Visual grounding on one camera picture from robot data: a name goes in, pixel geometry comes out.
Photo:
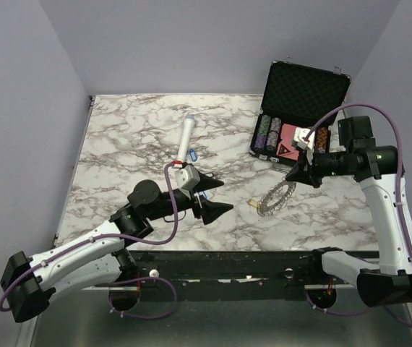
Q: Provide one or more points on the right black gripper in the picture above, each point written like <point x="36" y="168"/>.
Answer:
<point x="302" y="176"/>

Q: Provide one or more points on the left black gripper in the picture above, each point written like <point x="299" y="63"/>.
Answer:
<point x="209" y="210"/>

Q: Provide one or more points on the large metal keyring disc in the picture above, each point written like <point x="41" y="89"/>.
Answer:
<point x="276" y="198"/>

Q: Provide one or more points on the yellow key tag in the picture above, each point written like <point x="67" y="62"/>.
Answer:
<point x="253" y="203"/>

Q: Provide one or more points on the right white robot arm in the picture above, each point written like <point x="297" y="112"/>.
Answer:
<point x="375" y="169"/>

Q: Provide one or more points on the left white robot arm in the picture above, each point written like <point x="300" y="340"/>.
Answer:
<point x="100" y="257"/>

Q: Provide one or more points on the pink playing card deck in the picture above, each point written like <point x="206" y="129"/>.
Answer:
<point x="285" y="148"/>

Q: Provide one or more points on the blue key tag far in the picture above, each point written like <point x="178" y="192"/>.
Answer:
<point x="192" y="155"/>

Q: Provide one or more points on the white microphone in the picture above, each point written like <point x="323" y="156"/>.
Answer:
<point x="186" y="132"/>

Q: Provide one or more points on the black poker chip case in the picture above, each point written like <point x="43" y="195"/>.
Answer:
<point x="296" y="95"/>

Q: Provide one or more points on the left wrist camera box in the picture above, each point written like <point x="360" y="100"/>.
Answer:
<point x="187" y="177"/>

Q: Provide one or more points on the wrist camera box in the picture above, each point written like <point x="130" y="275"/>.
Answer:
<point x="303" y="139"/>
<point x="187" y="177"/>

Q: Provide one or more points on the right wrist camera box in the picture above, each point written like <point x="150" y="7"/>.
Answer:
<point x="303" y="139"/>

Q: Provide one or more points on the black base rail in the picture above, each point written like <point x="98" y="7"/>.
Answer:
<point x="163" y="276"/>

